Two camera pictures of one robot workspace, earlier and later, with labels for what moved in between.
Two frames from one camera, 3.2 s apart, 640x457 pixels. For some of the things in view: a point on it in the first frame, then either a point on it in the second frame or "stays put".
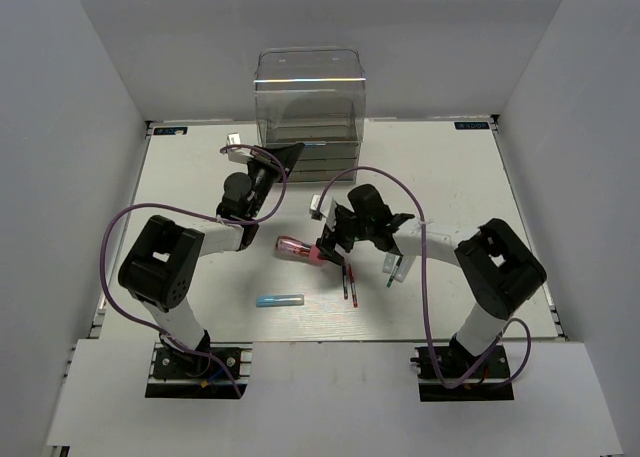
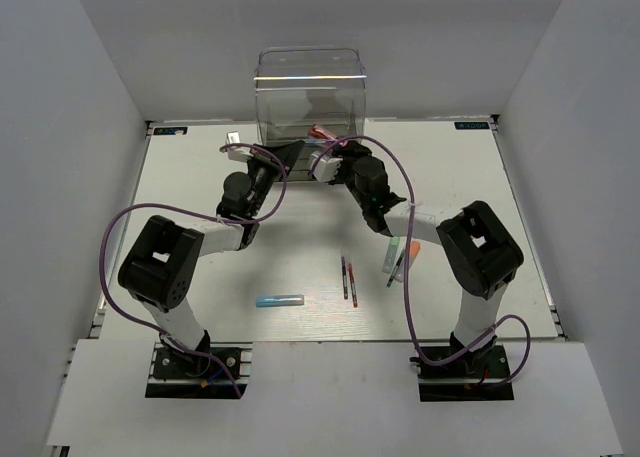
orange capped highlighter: x=406 y=264 stays put
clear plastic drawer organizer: x=313 y=96 stays put
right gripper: x=334 y=235 → x=350 y=153
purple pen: x=344 y=276 stays put
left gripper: x=288 y=155 stays put
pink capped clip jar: x=292 y=247 → x=319 y=131
